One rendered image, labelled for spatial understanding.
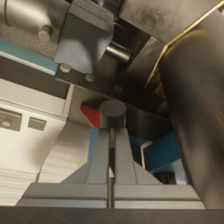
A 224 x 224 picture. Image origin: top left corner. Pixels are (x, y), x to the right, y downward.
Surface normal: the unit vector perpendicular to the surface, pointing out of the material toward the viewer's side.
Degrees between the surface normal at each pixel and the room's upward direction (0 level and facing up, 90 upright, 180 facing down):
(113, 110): 101
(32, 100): 90
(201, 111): 90
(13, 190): 90
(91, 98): 0
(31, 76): 90
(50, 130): 0
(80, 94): 0
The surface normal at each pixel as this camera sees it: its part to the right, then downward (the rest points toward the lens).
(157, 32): -0.01, 0.79
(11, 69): 0.47, -0.54
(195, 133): -0.92, -0.25
